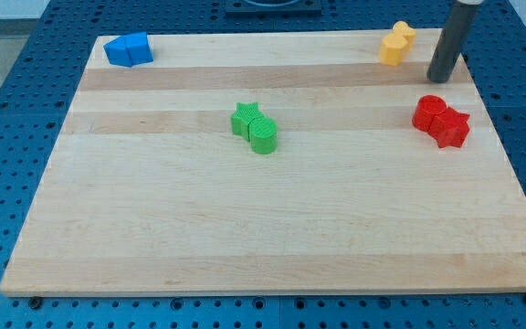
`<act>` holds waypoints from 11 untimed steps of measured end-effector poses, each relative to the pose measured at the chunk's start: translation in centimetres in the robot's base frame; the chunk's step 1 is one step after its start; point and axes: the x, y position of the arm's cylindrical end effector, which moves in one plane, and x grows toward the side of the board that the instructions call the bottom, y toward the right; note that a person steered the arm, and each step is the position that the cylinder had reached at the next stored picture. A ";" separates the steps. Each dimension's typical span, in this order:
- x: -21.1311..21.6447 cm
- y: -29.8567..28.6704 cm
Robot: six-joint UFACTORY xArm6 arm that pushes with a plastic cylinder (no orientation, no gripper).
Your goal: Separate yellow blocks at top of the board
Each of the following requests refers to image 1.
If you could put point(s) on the yellow rear block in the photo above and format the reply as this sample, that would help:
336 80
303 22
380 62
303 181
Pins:
401 28

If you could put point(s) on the green cylinder block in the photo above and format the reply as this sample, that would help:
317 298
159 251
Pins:
263 135

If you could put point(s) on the red cylinder block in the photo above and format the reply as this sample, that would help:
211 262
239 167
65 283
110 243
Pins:
427 109

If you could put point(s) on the yellow block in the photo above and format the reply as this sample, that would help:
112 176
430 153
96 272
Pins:
392 49
401 28

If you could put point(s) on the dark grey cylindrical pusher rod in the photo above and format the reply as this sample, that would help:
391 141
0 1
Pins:
452 39

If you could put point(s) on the blue pentagon block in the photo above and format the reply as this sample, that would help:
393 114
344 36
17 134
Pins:
138 48

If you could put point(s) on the blue triangular block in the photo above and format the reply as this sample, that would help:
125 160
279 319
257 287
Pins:
117 52

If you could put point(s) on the yellow front block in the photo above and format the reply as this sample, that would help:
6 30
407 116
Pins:
392 49

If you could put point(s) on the wooden board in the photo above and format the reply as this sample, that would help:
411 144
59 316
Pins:
148 193

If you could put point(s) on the red star block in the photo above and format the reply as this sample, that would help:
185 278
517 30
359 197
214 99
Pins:
450 128

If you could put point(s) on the green star block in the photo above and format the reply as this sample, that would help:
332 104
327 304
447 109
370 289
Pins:
242 117

